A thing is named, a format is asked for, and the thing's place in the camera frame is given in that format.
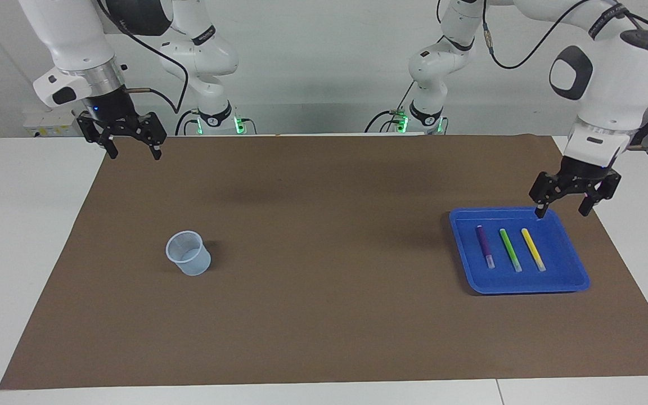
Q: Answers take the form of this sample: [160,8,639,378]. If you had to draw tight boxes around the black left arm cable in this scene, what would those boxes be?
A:
[436,0,648,71]

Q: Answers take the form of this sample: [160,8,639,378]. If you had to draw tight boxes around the clear plastic cup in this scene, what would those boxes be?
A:
[165,231,212,277]

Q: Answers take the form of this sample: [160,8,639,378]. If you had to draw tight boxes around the brown table mat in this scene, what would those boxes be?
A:
[0,135,648,390]

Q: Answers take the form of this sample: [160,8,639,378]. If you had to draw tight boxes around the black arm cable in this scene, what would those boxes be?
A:
[436,0,648,71]
[96,0,190,115]

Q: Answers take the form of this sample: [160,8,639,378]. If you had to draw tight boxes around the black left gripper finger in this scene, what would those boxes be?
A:
[578,170,622,217]
[529,172,569,219]

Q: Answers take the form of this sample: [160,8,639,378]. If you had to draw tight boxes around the green pen white cap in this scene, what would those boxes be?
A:
[498,228,524,273]

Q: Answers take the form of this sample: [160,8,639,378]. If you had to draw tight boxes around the yellow pen white cap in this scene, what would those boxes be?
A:
[520,227,547,273]

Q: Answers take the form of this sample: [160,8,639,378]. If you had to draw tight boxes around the black base cable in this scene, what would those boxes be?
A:
[364,84,416,134]
[175,109,196,136]

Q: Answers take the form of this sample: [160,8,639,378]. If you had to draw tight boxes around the purple pen white cap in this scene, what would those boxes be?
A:
[475,225,496,269]

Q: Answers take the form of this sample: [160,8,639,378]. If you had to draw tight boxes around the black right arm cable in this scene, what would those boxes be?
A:
[96,0,190,115]

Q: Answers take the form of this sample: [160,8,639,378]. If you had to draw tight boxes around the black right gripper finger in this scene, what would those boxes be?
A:
[130,111,167,161]
[75,112,119,160]

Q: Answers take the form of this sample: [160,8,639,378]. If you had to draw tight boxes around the blue plastic tray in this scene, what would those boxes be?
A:
[449,206,591,295]

